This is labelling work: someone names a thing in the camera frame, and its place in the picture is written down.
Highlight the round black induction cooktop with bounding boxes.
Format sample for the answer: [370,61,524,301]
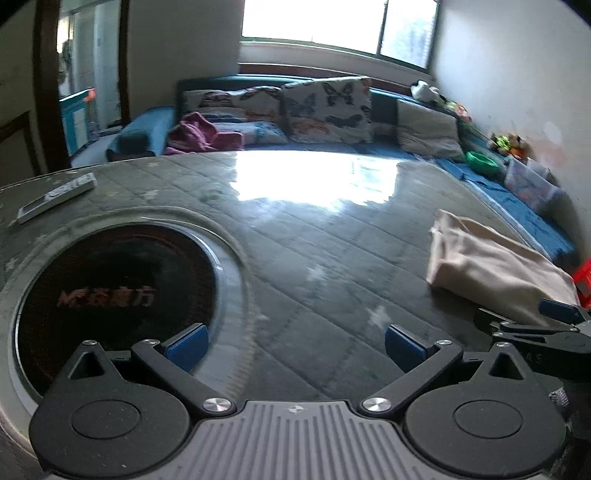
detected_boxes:
[15,223,218,396]

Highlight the clear plastic storage box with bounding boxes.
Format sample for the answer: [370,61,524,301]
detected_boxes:
[504,159,563,216]

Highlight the window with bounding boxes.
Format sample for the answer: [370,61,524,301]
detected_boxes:
[242,0,440,69]

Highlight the grey cushion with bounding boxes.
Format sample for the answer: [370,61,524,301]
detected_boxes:
[396,100,464,159]

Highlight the grey remote control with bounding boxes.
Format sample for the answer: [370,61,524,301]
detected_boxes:
[16,173,97,224]

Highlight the cream sweater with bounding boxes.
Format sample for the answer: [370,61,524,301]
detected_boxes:
[426,210,580,326]

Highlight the flat butterfly pillow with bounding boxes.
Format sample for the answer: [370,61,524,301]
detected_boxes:
[182,86,283,122]

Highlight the green bowl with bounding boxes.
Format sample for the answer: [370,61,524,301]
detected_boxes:
[466,151,500,177]

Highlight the green plush toys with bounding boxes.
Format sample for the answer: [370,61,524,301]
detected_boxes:
[488,133,528,160]

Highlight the blue cabinet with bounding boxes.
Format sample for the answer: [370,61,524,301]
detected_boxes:
[59,88,99,157]

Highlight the red plastic stool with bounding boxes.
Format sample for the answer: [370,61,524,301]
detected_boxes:
[572,259,591,309]

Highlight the blue corner sofa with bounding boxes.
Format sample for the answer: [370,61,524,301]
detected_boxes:
[106,75,580,266]

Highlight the light blue patterned pillow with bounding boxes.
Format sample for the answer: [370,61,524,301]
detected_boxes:
[214,121,288,146]

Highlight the panda plush toy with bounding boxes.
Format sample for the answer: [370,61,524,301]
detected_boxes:
[410,80,447,106]

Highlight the pink cloth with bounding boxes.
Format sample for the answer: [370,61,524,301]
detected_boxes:
[163,112,245,155]

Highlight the upright butterfly pillow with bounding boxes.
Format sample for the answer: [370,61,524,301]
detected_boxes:
[280,76,373,145]

